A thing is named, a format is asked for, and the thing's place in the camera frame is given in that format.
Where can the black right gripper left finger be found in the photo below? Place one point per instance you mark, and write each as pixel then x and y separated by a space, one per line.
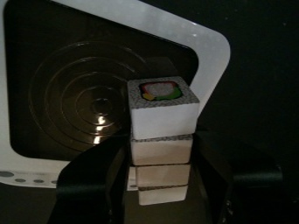
pixel 92 180

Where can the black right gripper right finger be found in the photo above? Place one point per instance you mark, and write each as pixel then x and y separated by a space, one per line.
pixel 241 183

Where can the white translucent cube stack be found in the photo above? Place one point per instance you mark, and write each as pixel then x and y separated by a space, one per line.
pixel 162 122

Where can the white toy stove black top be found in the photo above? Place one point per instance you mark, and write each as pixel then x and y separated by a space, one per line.
pixel 78 87

